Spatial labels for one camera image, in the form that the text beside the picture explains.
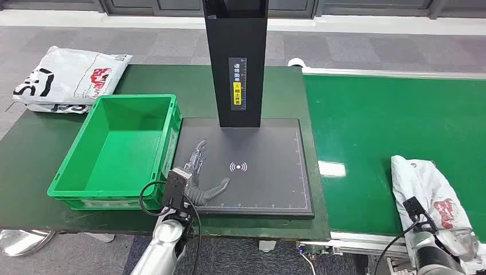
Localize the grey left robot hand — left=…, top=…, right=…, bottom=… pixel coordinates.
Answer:
left=184, top=139, right=232, bottom=206

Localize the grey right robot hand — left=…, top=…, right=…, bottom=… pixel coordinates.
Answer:
left=436, top=229, right=479, bottom=262

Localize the grey parcel with round logo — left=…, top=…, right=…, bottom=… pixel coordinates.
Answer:
left=391, top=155, right=486, bottom=274

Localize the black inbound scanner machine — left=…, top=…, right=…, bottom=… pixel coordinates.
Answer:
left=173, top=0, right=315, bottom=220

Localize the green conveyor belt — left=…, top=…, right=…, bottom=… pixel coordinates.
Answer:
left=297, top=67, right=486, bottom=275

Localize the flat white parcel underneath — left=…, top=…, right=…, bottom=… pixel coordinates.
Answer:
left=27, top=101, right=92, bottom=115

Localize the white parcel with black print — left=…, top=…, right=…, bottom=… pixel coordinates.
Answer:
left=12, top=46, right=133, bottom=106

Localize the green plastic crate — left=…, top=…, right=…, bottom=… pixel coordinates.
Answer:
left=47, top=94, right=183, bottom=211

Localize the black yellow label sticker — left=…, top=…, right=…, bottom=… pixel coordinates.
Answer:
left=228, top=57, right=248, bottom=111

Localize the dark green table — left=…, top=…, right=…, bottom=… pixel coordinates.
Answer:
left=0, top=64, right=331, bottom=242

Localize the chrome round base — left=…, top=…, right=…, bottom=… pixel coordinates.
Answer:
left=0, top=229, right=56, bottom=257

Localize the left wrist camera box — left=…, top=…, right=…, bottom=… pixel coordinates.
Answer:
left=162, top=168, right=192, bottom=211

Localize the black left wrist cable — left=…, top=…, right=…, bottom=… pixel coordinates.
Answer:
left=138, top=180, right=202, bottom=275

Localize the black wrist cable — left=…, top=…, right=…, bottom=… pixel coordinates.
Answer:
left=138, top=180, right=202, bottom=275
left=374, top=216, right=422, bottom=275

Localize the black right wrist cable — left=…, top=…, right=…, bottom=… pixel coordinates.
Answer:
left=374, top=216, right=422, bottom=275

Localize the white cable under conveyor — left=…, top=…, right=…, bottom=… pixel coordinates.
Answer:
left=299, top=246, right=316, bottom=275

